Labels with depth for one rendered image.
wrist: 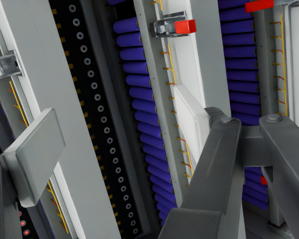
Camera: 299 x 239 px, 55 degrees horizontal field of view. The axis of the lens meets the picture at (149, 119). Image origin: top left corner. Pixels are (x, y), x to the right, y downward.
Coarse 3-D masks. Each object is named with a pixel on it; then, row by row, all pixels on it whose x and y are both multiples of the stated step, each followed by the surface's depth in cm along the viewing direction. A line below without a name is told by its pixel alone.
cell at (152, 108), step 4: (136, 100) 46; (140, 100) 46; (144, 100) 45; (132, 104) 47; (136, 104) 46; (140, 104) 45; (144, 104) 44; (148, 104) 43; (152, 104) 43; (136, 108) 47; (140, 108) 45; (144, 108) 44; (148, 108) 43; (152, 108) 42; (152, 112) 43; (156, 112) 42
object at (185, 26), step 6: (168, 24) 32; (174, 24) 30; (180, 24) 28; (186, 24) 27; (192, 24) 27; (162, 30) 33; (168, 30) 33; (174, 30) 31; (180, 30) 29; (186, 30) 27; (192, 30) 27
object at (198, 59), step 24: (168, 0) 34; (192, 0) 32; (216, 0) 34; (96, 24) 46; (216, 24) 35; (96, 48) 47; (192, 48) 34; (216, 48) 35; (192, 72) 36; (216, 72) 36; (216, 96) 37; (120, 120) 51; (120, 144) 52; (144, 216) 58; (240, 216) 44
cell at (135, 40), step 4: (120, 36) 43; (124, 36) 42; (128, 36) 41; (132, 36) 40; (136, 36) 39; (120, 40) 43; (124, 40) 42; (128, 40) 41; (132, 40) 40; (136, 40) 39; (140, 40) 39; (120, 44) 43; (124, 44) 42; (128, 44) 42; (132, 44) 41; (136, 44) 40; (140, 44) 39
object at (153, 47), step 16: (144, 0) 35; (160, 0) 34; (144, 16) 35; (144, 32) 36; (144, 48) 38; (160, 48) 37; (160, 64) 38; (160, 80) 38; (160, 96) 39; (160, 112) 40; (176, 112) 39; (160, 128) 42; (176, 128) 41; (176, 144) 42; (176, 160) 42; (176, 176) 43; (176, 192) 45
